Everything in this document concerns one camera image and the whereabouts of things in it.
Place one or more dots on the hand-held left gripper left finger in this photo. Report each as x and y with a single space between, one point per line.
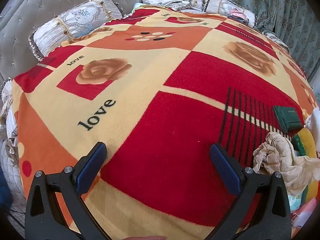
91 167

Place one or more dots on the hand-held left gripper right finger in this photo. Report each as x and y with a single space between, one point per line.
225 167

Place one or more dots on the dark green packet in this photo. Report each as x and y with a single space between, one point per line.
287 118

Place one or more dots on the clear pink wrapper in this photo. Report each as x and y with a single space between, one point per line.
306 211

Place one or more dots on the crumpled beige paper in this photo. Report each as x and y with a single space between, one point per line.
275 152

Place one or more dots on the pale blue packet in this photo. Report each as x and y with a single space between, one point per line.
293 201

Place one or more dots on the yellow green sponge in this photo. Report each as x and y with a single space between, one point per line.
308 140

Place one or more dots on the white crumpled tissue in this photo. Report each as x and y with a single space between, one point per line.
313 120

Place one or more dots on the printed rose blanket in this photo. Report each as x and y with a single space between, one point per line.
155 85

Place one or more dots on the ruffled cream cushion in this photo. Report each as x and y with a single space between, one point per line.
275 40

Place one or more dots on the striped floral ruffled pillow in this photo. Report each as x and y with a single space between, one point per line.
75 22

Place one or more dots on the pile of folded clothes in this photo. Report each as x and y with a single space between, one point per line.
237 13

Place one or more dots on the floral pillow with gold trim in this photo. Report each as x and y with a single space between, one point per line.
220 6

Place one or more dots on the green patterned curtain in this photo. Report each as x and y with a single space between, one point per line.
287 17

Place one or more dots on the grey tufted headboard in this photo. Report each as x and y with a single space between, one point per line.
37 5

